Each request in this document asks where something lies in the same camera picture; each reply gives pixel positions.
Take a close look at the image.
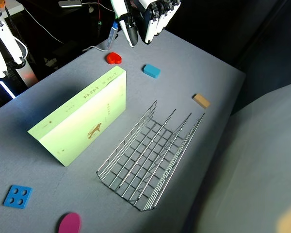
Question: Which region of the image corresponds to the white five-finger hand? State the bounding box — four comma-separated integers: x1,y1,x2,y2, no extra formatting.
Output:
0,3,29,79
111,0,182,48

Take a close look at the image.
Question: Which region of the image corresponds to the pale green book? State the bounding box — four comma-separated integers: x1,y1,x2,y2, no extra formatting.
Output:
27,65,127,167

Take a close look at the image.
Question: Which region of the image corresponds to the silver usb hub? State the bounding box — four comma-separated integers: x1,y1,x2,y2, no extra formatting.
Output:
107,21,119,49

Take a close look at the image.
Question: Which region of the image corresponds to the blue rounded rectangle block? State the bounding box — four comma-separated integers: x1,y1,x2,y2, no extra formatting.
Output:
142,64,161,79

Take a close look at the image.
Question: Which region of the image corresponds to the red heart block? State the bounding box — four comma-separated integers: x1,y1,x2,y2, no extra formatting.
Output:
105,52,123,65

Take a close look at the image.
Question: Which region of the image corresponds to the bright white light strip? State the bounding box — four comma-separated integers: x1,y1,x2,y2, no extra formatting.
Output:
0,80,16,99

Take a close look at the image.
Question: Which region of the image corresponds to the grey table cloth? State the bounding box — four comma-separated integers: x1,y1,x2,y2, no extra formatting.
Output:
0,28,247,233

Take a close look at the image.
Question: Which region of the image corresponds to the grey flat device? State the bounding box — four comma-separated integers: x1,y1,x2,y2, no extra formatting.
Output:
58,0,83,8

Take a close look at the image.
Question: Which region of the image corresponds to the tan wooden block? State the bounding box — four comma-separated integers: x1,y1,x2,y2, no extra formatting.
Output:
193,94,211,109

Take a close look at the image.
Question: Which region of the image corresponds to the blue four-hole square block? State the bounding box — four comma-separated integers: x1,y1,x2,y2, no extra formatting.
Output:
3,184,33,209

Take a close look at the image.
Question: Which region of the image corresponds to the large grey fabric cover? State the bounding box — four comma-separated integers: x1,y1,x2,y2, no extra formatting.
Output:
195,80,291,233

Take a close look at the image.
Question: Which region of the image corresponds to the magenta round disc block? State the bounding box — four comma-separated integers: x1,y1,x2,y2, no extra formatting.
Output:
58,212,82,233

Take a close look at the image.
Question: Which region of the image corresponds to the white usb cable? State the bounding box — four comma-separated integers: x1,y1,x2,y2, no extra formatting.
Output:
81,45,112,53

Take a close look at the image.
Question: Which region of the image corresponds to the silver wire rack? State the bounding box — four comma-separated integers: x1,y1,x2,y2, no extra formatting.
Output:
96,100,206,212

